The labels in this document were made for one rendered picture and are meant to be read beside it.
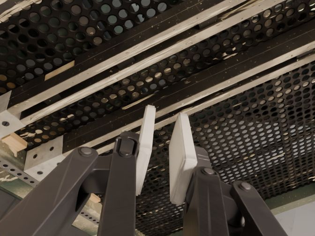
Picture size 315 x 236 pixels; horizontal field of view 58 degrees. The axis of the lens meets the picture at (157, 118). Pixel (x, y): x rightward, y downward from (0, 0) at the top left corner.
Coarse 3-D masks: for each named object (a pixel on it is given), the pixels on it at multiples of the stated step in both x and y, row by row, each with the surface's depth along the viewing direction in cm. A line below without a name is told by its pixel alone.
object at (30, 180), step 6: (0, 156) 75; (0, 162) 76; (6, 162) 76; (6, 168) 78; (12, 168) 78; (18, 168) 79; (12, 174) 80; (18, 174) 80; (24, 174) 81; (24, 180) 83; (30, 180) 83; (36, 180) 84; (84, 210) 101; (84, 216) 104; (90, 216) 104; (96, 222) 108
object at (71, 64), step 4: (68, 64) 63; (72, 64) 63; (60, 68) 64; (64, 68) 63; (68, 68) 62; (52, 72) 64; (56, 72) 64; (60, 72) 63; (48, 76) 64; (52, 76) 63
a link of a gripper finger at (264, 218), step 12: (240, 192) 13; (252, 192) 14; (240, 204) 13; (252, 204) 13; (264, 204) 13; (252, 216) 12; (264, 216) 12; (228, 228) 14; (240, 228) 14; (252, 228) 12; (264, 228) 11; (276, 228) 12
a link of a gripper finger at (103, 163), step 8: (136, 136) 18; (104, 160) 14; (96, 168) 13; (104, 168) 14; (88, 176) 13; (96, 176) 14; (104, 176) 14; (88, 184) 14; (96, 184) 14; (104, 184) 14; (80, 192) 14; (88, 192) 14; (96, 192) 14; (104, 192) 14
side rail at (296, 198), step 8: (312, 184) 130; (288, 192) 132; (296, 192) 130; (304, 192) 129; (312, 192) 128; (272, 200) 133; (280, 200) 131; (288, 200) 130; (296, 200) 128; (304, 200) 130; (312, 200) 131; (272, 208) 131; (280, 208) 131; (288, 208) 133; (176, 232) 142
